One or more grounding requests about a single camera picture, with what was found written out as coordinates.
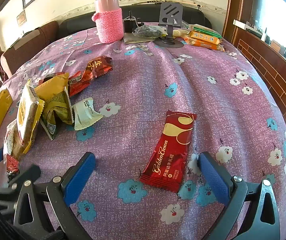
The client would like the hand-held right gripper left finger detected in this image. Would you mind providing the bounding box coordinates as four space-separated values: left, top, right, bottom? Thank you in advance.
13 152 96 239

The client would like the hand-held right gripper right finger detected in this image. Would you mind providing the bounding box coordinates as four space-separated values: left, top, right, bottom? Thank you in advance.
197 152 281 240

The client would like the red gold nougat packet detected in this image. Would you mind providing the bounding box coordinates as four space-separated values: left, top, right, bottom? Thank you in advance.
139 110 197 193

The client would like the yellow biscuit packet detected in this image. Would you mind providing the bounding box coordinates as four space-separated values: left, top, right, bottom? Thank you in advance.
16 79 45 155

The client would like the gold olive snack packet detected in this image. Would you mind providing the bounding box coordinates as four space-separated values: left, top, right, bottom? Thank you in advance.
40 86 75 140

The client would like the yellow snack packet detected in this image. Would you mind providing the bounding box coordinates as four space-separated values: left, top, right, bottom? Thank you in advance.
34 72 69 100

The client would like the clear bag of pale snacks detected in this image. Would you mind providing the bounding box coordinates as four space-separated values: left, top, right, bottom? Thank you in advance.
172 28 191 37

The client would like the small red snack packet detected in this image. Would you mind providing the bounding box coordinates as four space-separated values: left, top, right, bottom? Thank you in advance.
6 154 20 182

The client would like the clear white red snack packet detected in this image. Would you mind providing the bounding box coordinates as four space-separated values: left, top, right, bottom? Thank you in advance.
3 119 21 161

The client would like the dark red snack packet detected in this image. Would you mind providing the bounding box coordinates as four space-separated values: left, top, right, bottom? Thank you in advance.
82 56 113 82

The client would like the purple floral tablecloth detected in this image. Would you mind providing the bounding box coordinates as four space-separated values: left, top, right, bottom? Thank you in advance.
0 22 286 240

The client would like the brown chair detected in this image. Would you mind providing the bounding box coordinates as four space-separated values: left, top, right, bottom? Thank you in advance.
0 21 59 81

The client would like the wooden cabinet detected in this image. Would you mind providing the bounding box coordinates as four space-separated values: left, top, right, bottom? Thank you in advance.
233 19 286 154

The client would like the beige folded cloth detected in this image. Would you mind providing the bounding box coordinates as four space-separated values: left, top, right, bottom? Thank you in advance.
123 33 156 44

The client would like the green flat packet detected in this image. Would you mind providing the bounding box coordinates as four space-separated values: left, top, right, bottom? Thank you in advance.
192 24 221 35

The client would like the black sofa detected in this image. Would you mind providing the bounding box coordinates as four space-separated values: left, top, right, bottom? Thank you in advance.
58 4 212 40

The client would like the pink bottle with knit sleeve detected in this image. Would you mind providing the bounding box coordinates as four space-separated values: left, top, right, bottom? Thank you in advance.
92 0 123 43

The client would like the white box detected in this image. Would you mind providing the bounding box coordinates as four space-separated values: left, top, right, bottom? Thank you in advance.
234 19 252 29

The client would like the clear bag of dark seeds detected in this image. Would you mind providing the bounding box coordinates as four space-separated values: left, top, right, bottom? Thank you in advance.
132 25 168 40

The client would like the grey phone stand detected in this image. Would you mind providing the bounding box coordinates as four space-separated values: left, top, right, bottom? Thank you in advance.
154 2 185 48

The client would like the small wall plaque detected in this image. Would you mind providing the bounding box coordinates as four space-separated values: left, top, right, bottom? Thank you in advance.
16 10 27 27

